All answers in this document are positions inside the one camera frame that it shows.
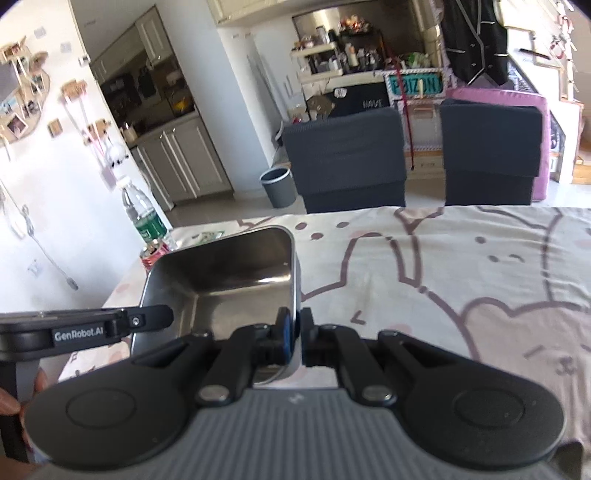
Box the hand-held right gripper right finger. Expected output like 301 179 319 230
299 309 463 408

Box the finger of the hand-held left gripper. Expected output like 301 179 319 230
124 305 175 332

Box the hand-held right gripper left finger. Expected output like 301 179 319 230
131 308 296 407

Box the square stainless steel container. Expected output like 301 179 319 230
130 225 304 385

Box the person's left hand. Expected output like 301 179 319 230
0 368 49 420

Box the red drink can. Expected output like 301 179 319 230
139 239 171 269

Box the clear water bottle green label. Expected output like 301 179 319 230
120 178 179 253

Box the printed bear tablecloth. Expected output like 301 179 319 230
59 205 591 464

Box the grey trash bin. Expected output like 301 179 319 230
259 167 298 209

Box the grey kitchen cabinet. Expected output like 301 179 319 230
128 114 233 209

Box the dark grey covered chair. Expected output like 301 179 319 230
438 98 544 207
281 107 408 214

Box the brown cardboard ornament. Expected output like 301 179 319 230
306 93 336 119

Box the black chalkboard cabinet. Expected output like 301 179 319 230
322 83 399 121

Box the teal letter sign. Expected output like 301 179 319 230
385 69 445 101

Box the shelf of bottles and jars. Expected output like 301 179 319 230
290 15 385 78

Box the black vest with grey trim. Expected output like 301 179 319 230
441 0 509 87

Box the red hanging strap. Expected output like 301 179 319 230
392 55 417 172

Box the wall photo collage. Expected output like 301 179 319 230
0 25 114 160

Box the white wire rack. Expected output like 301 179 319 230
375 65 451 175

